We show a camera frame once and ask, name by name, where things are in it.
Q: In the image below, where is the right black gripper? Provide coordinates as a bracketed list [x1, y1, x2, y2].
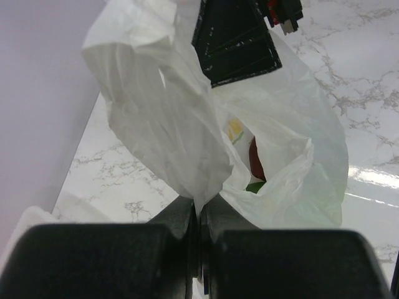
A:
[191, 0, 304, 88]

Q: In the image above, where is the white lemon-print plastic bag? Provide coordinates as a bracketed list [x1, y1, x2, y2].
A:
[82, 1, 349, 229]

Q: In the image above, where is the dark red fake apple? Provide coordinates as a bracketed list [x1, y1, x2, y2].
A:
[249, 137, 266, 182]

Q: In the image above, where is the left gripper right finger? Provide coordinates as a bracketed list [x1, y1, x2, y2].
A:
[201, 196, 392, 298]

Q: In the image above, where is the large green fake apple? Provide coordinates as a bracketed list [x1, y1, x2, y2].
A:
[246, 181, 265, 194]

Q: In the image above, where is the white plastic fruit basket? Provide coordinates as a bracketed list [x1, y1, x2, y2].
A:
[1, 192, 111, 267]

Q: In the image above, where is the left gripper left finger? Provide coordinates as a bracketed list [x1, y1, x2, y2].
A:
[1, 197, 196, 298]

